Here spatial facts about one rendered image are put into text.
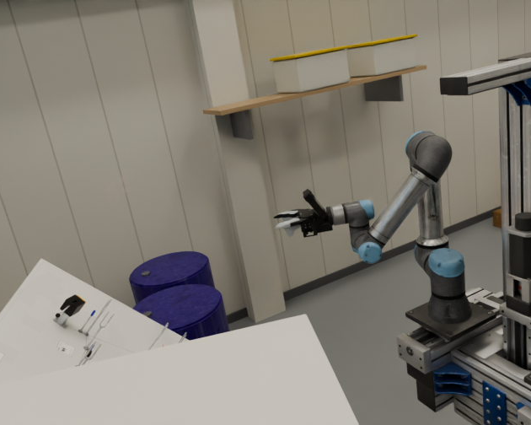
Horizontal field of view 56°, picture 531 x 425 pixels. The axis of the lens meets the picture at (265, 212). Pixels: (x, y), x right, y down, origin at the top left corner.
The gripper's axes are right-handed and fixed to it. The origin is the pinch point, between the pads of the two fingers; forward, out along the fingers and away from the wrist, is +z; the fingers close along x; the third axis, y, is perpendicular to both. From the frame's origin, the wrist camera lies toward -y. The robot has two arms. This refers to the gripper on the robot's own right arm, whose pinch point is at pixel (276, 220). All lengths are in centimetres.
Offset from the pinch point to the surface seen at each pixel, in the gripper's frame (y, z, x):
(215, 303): 80, 43, 73
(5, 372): -4, 71, -68
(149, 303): 81, 84, 88
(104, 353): 15, 59, -41
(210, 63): -32, 29, 212
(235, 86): -12, 15, 217
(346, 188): 105, -67, 262
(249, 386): -42, 5, -126
